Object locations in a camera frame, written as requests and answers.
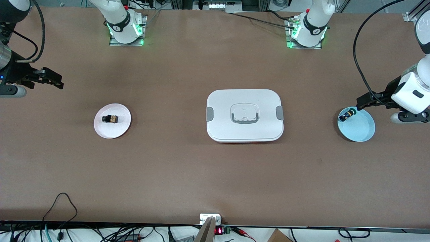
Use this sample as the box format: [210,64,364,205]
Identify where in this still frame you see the black cable to left base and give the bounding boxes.
[232,10,299,30]

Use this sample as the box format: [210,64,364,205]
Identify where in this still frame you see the thin black looped cable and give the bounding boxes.
[42,193,78,224]

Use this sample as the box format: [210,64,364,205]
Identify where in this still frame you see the white mounting block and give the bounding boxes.
[200,213,221,225]

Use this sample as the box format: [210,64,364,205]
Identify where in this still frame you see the black power adapter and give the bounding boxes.
[116,234,145,242]

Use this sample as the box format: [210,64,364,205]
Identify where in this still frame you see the aluminium frame corner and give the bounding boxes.
[402,0,430,22]

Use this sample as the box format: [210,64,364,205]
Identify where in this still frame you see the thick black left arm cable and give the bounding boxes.
[353,0,407,109]

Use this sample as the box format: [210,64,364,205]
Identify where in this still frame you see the brown cardboard piece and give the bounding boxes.
[267,229,293,242]

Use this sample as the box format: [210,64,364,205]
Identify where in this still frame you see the blue switch with green button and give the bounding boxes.
[339,108,357,122]

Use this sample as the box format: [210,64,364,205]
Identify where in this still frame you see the metal base plate left arm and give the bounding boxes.
[285,18,323,49]

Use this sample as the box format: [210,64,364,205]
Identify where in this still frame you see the red wires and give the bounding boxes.
[232,227,256,242]

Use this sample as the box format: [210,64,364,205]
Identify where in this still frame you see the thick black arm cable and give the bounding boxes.
[353,0,407,109]
[15,0,46,64]

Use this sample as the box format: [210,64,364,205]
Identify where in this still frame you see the metal base plate right arm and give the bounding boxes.
[109,14,148,46]

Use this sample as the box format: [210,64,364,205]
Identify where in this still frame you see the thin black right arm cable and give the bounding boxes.
[0,32,38,60]

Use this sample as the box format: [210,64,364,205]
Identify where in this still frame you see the aluminium camera post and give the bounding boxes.
[194,216,216,242]

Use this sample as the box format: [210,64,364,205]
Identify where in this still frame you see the black coiled cable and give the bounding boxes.
[338,228,371,239]

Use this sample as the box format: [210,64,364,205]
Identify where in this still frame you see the round pink plate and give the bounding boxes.
[94,103,132,139]

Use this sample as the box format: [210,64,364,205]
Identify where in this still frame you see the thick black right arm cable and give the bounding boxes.
[15,0,46,64]

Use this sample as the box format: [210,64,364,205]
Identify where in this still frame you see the round light blue plate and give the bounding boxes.
[337,107,376,143]

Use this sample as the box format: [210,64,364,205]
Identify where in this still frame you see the white lidded box grey latches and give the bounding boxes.
[206,89,285,144]

